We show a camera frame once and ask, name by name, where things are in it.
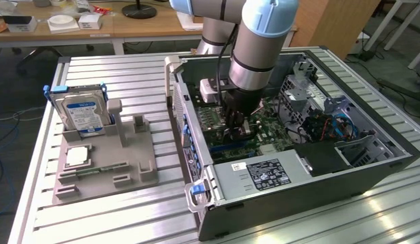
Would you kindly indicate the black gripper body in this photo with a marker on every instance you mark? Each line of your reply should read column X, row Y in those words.
column 245, row 100

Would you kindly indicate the blue case latch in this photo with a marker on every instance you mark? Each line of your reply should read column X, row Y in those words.
column 195, row 189

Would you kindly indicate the red packet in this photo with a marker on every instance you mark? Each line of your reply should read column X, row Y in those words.
column 101, row 10

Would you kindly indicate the white paper stack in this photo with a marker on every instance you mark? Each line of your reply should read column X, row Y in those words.
column 186, row 23

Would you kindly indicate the white table frame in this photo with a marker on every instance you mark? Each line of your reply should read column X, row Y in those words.
column 398, row 23

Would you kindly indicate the small white box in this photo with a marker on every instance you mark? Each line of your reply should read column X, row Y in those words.
column 89, row 22

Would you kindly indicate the white boxes on desk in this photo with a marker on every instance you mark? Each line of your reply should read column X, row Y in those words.
column 62, row 24

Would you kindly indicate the white box with black top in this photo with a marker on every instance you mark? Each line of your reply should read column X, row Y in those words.
column 18, row 24

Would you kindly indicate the hard disk in blue caddy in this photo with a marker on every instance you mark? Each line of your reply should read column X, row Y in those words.
column 79, row 114

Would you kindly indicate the green RAM stick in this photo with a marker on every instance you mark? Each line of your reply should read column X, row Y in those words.
column 93, row 169

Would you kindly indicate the metal disk bay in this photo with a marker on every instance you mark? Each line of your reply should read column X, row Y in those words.
column 297, row 96

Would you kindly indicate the gray parts rack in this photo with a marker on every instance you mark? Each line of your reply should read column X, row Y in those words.
column 99, row 185

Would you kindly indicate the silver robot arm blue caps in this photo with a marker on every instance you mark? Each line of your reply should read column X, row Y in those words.
column 257, row 50

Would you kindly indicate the green motherboard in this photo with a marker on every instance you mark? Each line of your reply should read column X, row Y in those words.
column 273, row 127

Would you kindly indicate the wooden cabinet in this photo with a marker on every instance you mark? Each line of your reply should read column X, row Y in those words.
column 330, row 25

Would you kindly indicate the silver CPU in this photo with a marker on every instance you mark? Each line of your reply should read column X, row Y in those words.
column 75, row 156

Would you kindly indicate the blue expansion slot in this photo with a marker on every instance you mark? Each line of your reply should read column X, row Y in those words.
column 217, row 148

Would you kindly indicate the open black PC case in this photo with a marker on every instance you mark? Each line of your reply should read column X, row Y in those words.
column 279, row 203

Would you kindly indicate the black round lamp base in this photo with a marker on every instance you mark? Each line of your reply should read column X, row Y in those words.
column 138, row 11

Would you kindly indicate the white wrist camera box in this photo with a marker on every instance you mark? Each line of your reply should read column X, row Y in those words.
column 209, row 91

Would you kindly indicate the wooden desk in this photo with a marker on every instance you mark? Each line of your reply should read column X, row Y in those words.
column 145, row 28

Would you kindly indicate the gray power supply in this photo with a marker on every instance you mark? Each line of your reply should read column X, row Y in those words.
column 235, row 178

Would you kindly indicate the black plastic shroud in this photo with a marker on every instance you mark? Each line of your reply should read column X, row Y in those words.
column 321, row 157

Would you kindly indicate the gray cup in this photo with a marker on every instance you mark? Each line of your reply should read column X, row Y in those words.
column 41, row 3

